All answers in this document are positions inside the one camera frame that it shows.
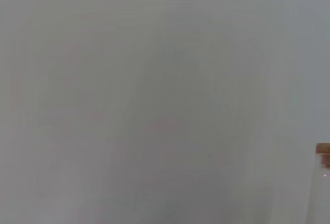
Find glass water dispenser jar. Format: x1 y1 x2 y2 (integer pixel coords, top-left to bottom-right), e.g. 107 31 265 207
305 146 330 224

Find wooden dispenser lid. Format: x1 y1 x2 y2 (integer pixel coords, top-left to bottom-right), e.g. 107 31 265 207
315 143 330 168

